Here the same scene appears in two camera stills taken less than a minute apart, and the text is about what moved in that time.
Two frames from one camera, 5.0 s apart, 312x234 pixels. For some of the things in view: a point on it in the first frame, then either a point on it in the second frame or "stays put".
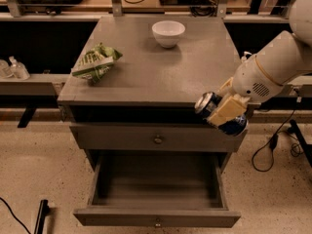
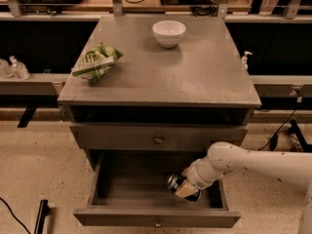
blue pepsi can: [206, 106] -> [175, 181]
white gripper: [253, 79] -> [197, 178]
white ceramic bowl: [168, 32] stays put
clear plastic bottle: [5, 70] stays put
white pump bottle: [244, 58] stays put
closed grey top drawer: [154, 137] stays put
